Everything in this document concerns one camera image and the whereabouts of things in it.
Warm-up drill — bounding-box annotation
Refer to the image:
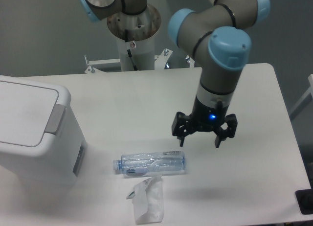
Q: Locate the black clamp at table edge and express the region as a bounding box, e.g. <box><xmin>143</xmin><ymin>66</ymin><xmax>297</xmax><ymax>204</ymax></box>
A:
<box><xmin>295</xmin><ymin>189</ymin><xmax>313</xmax><ymax>215</ymax></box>

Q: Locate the white trash can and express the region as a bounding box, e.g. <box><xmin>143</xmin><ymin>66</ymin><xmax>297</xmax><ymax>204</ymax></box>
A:
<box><xmin>0</xmin><ymin>76</ymin><xmax>87</xmax><ymax>185</ymax></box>

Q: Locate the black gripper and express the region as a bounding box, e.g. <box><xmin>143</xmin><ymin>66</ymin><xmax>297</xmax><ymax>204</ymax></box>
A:
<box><xmin>172</xmin><ymin>97</ymin><xmax>238</xmax><ymax>148</ymax></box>

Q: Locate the white metal support frame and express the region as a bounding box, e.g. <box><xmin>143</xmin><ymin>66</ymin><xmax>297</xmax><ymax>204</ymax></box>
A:
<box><xmin>84</xmin><ymin>48</ymin><xmax>195</xmax><ymax>74</ymax></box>

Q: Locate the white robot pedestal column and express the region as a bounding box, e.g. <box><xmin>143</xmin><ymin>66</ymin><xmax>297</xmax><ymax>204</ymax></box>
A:
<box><xmin>107</xmin><ymin>4</ymin><xmax>161</xmax><ymax>70</ymax></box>

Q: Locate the white frame leg right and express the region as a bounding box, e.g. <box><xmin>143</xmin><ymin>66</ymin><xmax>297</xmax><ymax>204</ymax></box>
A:
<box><xmin>289</xmin><ymin>74</ymin><xmax>313</xmax><ymax>121</ymax></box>

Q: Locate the crumpled white plastic bag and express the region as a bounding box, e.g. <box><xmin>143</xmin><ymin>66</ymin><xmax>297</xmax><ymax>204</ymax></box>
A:
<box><xmin>126</xmin><ymin>176</ymin><xmax>164</xmax><ymax>225</ymax></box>

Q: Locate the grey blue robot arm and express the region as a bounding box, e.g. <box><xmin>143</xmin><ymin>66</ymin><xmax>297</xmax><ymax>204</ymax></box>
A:
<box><xmin>80</xmin><ymin>0</ymin><xmax>270</xmax><ymax>147</ymax></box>

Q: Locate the clear plastic water bottle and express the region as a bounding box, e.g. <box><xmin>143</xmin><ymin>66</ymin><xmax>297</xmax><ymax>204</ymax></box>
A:
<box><xmin>112</xmin><ymin>151</ymin><xmax>185</xmax><ymax>178</ymax></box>

